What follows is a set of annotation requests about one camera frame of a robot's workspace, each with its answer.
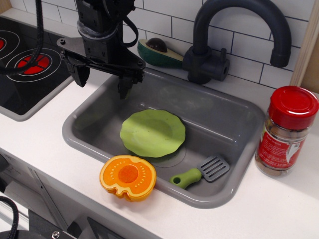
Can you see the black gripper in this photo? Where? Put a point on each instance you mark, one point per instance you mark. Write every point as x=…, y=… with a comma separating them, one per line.
x=104, y=53

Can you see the green handled grey spatula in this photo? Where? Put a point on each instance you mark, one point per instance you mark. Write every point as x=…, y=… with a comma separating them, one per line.
x=210, y=169

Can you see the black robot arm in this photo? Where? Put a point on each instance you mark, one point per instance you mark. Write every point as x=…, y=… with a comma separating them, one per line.
x=103, y=16

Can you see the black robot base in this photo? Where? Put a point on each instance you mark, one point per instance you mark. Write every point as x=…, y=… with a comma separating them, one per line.
x=39, y=228

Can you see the green wavy plate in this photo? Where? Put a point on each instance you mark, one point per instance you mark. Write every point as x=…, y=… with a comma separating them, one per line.
x=152, y=133

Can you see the grey plastic sink basin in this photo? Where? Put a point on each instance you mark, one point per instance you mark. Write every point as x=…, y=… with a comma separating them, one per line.
x=216, y=124

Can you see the toy avocado half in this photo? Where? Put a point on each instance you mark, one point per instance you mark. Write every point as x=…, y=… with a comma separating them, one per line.
x=155, y=52

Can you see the orange toy pumpkin half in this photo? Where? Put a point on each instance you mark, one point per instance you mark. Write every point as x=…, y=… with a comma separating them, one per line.
x=128, y=177

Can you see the red lidded spice jar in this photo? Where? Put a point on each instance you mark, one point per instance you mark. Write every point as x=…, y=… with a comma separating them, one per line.
x=290, y=116

